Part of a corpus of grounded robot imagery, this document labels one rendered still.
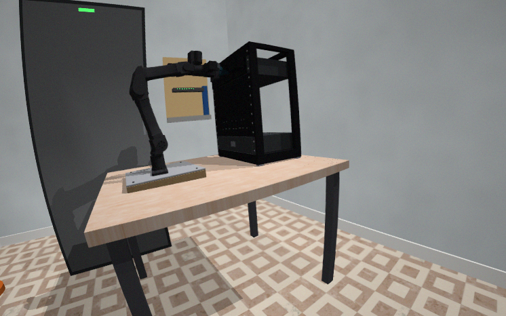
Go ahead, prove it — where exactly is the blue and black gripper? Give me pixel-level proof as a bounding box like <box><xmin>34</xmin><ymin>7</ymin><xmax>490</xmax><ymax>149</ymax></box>
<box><xmin>210</xmin><ymin>67</ymin><xmax>229</xmax><ymax>82</ymax></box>

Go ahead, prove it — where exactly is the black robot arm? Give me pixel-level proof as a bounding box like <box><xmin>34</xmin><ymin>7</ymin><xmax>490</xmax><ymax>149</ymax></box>
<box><xmin>130</xmin><ymin>51</ymin><xmax>220</xmax><ymax>176</ymax></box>

